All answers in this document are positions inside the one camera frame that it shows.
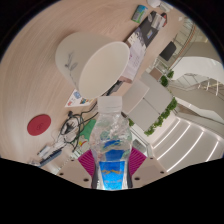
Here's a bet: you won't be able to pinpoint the colourful sticker sheet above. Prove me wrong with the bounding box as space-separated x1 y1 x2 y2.
64 89 94 108

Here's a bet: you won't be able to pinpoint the flat round red coaster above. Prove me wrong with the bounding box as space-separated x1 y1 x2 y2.
27 114 52 137

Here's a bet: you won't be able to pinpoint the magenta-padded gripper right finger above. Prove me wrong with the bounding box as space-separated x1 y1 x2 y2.
125 147 167 190

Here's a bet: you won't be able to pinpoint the ceiling light strips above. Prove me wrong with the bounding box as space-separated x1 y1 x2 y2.
151 116 221 174

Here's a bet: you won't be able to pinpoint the small potted plant stand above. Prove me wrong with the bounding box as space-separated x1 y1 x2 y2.
159 69 176 88

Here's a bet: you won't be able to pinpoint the clear blue-label water bottle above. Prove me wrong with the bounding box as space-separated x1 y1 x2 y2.
89 95 133 191

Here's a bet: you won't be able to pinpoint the red and black phone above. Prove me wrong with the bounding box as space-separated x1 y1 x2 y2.
161 12 169 28

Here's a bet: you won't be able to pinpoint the white computer mouse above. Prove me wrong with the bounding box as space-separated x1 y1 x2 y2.
147 0 162 8

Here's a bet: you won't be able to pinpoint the black power adapter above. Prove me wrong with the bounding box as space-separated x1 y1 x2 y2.
103 79 124 98

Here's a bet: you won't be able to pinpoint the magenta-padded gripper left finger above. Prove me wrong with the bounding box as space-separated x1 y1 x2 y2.
56 148 100 190

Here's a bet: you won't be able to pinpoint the small white box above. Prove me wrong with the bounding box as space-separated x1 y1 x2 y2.
149 13 166 29

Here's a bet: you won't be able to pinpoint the small teal box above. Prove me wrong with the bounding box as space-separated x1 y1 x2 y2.
131 4 149 24

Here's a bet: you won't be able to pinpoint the black tablet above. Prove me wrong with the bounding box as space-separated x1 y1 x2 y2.
139 11 168 48

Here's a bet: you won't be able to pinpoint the white printed booklet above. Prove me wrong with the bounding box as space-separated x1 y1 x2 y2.
119 26 151 84

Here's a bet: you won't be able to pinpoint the tangled black cables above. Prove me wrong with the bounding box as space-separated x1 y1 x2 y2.
58 109 99 153

